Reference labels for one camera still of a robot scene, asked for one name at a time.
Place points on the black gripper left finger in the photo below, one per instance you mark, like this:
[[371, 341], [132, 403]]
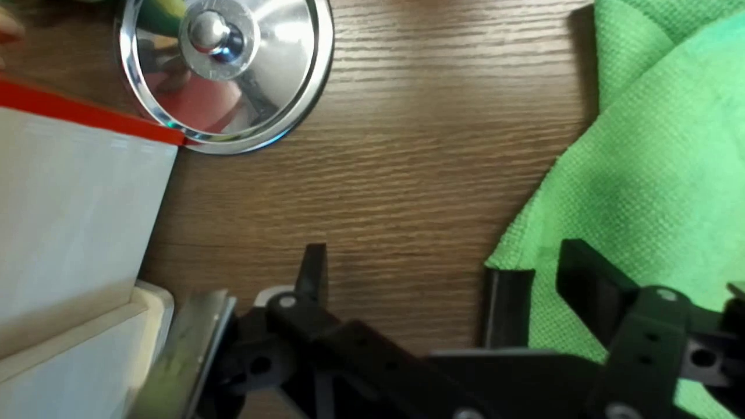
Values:
[[345, 369]]

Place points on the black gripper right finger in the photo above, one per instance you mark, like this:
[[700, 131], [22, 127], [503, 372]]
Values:
[[641, 326]]

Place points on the green cloth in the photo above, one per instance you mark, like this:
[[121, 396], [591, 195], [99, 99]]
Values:
[[657, 179]]

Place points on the wooden box with slot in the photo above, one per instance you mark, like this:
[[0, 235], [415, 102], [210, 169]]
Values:
[[91, 371]]

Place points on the shiny steel pot lid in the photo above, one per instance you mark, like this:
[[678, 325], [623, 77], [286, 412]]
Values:
[[229, 76]]

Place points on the red front wooden drawer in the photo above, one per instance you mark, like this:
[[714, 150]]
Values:
[[80, 188]]

